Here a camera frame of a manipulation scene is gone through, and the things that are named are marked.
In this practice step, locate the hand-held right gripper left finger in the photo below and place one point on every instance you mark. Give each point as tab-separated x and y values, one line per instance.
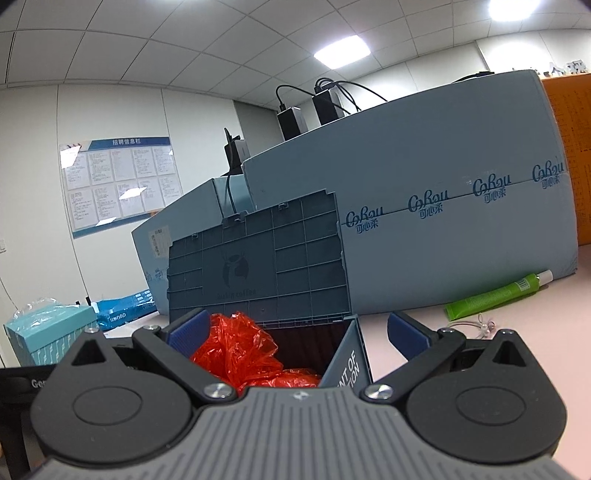
189	332

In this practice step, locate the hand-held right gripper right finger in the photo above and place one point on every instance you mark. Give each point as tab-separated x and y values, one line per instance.
406	334

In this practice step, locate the red plastic bag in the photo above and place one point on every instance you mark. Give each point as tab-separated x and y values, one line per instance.
240	355

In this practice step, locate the dark blue ribbed storage box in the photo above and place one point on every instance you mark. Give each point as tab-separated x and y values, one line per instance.
277	258

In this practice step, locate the pink desktop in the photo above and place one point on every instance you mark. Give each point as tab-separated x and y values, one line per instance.
531	323

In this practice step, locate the teal patterned tissue box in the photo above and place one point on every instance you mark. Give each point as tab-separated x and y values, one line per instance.
51	334

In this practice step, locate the blue paper package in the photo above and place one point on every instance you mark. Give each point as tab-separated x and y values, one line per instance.
124	314

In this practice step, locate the clear plastic bag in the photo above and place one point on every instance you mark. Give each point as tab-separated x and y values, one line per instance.
37	308

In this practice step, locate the green tube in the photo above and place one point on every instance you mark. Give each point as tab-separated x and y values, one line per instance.
494	295

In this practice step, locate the light blue box with label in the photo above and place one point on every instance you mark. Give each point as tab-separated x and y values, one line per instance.
194	212

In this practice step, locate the large light blue cardboard box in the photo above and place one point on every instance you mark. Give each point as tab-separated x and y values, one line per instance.
415	161

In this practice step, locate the black power adapter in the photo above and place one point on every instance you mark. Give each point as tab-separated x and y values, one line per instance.
236	152
328	107
292	122

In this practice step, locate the orange cardboard box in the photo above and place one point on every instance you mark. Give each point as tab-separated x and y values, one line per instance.
575	138

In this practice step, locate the ceiling light panel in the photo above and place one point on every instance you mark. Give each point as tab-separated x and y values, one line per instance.
531	9
341	53

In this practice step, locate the wall notice board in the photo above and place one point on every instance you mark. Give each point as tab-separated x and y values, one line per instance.
120	184

